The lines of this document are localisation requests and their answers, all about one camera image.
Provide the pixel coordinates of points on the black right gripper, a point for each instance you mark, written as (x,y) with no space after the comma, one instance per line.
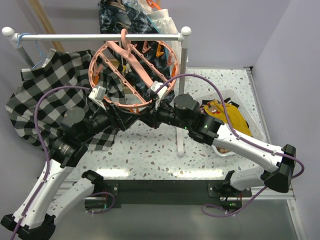
(151,119)

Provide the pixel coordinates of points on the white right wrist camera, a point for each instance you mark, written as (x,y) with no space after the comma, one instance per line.
(158,91)

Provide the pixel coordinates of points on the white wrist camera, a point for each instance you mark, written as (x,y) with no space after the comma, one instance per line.
(158,91)
(97,95)

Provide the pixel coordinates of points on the dark blue patterned garment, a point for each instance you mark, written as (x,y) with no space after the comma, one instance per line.
(111,21)

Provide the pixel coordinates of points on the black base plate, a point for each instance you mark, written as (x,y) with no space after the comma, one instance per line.
(164,192)

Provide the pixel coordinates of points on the white plastic basket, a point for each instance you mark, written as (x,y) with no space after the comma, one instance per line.
(251,119)

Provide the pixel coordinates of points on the orange plastic hanger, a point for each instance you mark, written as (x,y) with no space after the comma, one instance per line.
(154,4)

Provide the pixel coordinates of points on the white garment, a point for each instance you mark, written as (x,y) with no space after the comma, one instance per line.
(165,27)

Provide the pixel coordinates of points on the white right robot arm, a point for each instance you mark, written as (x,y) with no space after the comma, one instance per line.
(274,165)

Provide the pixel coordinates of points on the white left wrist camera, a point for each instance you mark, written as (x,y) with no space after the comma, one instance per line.
(97,95)

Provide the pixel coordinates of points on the wooden frame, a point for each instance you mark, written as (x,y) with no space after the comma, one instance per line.
(42,16)

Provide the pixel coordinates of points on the pink round clip hanger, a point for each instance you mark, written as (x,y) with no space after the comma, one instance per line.
(127,65)

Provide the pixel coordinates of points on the black white checkered shirt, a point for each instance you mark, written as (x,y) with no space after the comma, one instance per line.
(59,69)

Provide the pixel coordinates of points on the yellow sock with pattern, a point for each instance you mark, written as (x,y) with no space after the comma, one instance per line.
(215,109)

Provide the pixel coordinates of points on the teal garment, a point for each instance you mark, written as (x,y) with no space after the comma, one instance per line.
(143,19)

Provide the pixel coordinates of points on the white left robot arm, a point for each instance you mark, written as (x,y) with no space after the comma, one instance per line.
(37,217)

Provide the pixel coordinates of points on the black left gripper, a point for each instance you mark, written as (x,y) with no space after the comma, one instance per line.
(124,119)

